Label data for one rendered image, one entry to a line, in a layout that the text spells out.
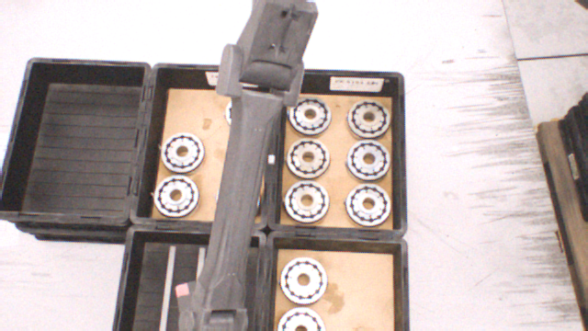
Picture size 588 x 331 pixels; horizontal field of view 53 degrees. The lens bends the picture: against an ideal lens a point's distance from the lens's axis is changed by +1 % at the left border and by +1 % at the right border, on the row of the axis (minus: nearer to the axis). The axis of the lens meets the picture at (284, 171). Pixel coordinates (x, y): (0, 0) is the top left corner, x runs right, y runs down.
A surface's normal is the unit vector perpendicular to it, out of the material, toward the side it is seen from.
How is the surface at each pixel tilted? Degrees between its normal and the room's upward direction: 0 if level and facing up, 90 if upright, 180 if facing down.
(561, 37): 0
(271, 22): 59
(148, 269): 0
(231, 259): 43
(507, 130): 0
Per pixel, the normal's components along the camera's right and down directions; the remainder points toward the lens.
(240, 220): 0.41, 0.25
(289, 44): 0.32, 0.56
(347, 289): -0.01, -0.35
